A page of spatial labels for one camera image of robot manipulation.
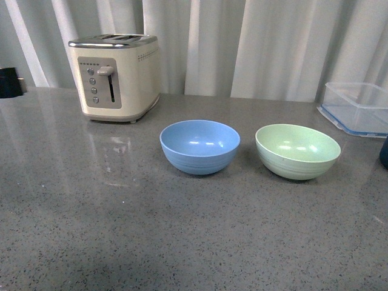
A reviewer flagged dark object at left edge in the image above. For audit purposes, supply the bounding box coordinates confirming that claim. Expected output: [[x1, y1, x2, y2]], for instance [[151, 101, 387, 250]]
[[0, 67, 24, 99]]

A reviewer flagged white pleated curtain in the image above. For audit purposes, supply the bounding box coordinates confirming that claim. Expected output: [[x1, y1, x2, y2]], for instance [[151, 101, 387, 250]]
[[1, 1, 387, 102]]

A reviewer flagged clear plastic food container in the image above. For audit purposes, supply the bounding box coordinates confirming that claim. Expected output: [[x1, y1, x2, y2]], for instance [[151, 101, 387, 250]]
[[318, 82, 387, 139]]

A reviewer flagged dark blue saucepan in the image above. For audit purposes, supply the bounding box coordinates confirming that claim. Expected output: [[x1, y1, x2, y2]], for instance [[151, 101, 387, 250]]
[[379, 137, 388, 169]]

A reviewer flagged blue plastic bowl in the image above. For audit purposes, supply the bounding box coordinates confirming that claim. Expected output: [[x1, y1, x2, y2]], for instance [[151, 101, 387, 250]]
[[159, 120, 241, 175]]

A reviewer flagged cream two-slot toaster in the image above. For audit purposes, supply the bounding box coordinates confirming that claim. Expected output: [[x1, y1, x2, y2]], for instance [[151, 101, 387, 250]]
[[68, 33, 161, 123]]

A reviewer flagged green plastic bowl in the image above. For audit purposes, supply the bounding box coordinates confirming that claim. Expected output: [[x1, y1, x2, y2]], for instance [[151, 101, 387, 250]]
[[255, 124, 341, 180]]

